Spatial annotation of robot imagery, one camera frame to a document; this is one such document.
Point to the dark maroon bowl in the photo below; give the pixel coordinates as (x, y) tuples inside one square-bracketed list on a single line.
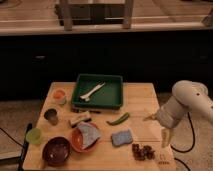
[(56, 151)]

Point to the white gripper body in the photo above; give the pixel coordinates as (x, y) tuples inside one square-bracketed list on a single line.
[(169, 116)]

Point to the green plastic tray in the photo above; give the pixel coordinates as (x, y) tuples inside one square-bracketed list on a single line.
[(109, 96)]

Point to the dark grey cup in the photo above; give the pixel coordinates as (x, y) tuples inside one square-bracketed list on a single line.
[(51, 116)]

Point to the black marker pen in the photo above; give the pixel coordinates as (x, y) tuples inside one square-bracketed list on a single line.
[(75, 110)]

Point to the blue sponge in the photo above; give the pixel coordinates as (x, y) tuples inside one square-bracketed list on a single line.
[(122, 137)]

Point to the green pepper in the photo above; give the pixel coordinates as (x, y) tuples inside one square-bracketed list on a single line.
[(120, 120)]

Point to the grey blue cloth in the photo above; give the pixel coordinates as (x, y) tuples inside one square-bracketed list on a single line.
[(89, 133)]

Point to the light green cup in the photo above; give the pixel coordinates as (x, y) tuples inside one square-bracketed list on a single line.
[(34, 136)]

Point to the orange filled white cup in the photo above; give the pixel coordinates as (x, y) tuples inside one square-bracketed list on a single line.
[(59, 97)]

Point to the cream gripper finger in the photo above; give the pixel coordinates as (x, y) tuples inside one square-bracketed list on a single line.
[(166, 137), (151, 117)]

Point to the wooden chair frame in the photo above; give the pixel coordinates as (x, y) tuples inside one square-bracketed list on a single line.
[(72, 13)]

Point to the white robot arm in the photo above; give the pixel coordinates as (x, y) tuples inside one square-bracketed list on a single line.
[(186, 96)]

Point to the orange bowl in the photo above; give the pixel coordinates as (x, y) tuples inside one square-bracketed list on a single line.
[(76, 141)]

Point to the white plastic bone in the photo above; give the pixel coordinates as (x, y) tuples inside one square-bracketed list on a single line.
[(86, 96)]

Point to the black clamp bar left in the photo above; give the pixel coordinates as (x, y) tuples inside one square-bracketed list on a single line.
[(18, 159)]

